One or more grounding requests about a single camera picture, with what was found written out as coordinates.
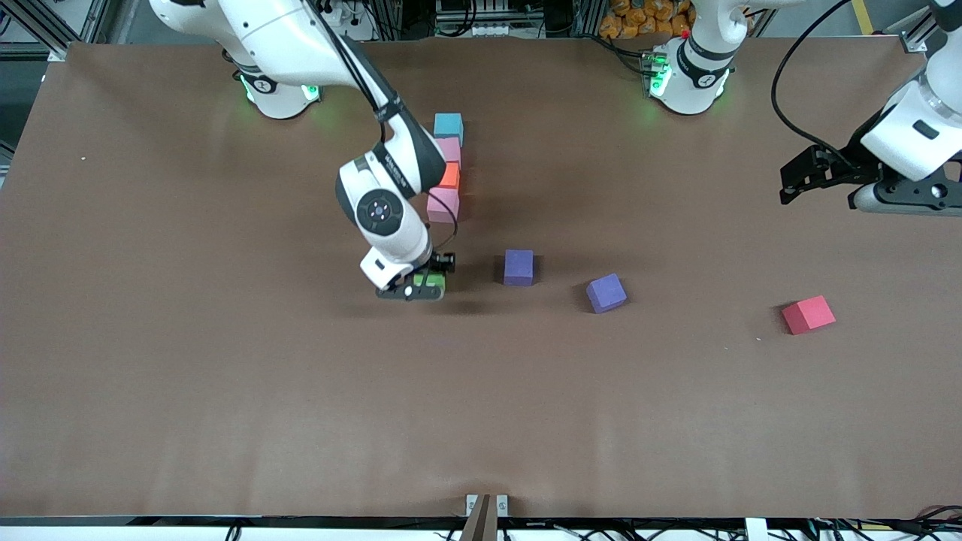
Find purple foam block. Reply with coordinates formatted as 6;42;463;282
585;274;628;314
504;249;534;287

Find red foam block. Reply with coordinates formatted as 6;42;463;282
781;295;836;336

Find orange snack packet pile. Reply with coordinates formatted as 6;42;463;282
600;0;696;40

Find long white power strip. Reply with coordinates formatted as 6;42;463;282
436;21;527;38

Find brown table cover sheet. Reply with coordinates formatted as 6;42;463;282
0;38;962;519

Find white power strip with plugs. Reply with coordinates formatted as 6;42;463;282
316;0;377;40

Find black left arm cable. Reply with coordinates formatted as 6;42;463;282
771;0;858;159

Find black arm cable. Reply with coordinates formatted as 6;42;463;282
304;0;459;252
771;0;858;159

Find aluminium frame profile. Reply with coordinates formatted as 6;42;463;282
887;8;940;53
0;0;113;61

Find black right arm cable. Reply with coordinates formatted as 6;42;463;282
304;0;459;252

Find small metal edge bracket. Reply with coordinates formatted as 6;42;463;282
466;494;509;519

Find black cable bundle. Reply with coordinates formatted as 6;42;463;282
812;517;962;541

